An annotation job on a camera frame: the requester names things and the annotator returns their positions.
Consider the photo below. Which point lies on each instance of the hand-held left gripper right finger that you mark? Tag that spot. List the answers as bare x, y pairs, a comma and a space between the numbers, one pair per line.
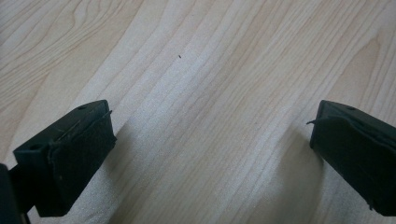
358, 155

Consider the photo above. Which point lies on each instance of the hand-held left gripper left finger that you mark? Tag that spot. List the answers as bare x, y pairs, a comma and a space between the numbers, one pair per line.
71, 155

